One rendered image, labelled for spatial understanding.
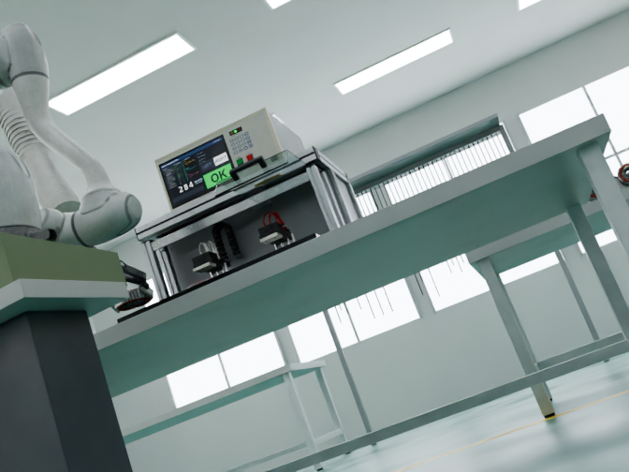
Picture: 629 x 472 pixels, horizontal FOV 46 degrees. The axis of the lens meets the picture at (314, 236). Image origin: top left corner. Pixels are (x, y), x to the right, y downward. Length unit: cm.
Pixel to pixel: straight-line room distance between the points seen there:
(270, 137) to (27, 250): 111
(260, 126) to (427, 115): 656
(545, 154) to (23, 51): 143
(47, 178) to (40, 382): 222
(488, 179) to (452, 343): 673
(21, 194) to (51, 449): 56
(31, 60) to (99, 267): 73
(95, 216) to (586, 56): 763
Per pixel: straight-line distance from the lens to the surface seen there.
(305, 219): 253
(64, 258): 170
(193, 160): 259
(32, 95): 223
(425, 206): 192
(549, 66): 906
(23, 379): 163
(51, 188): 368
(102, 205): 198
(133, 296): 224
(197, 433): 952
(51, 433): 160
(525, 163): 192
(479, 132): 590
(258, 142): 251
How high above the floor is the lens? 30
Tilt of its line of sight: 13 degrees up
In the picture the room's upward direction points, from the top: 20 degrees counter-clockwise
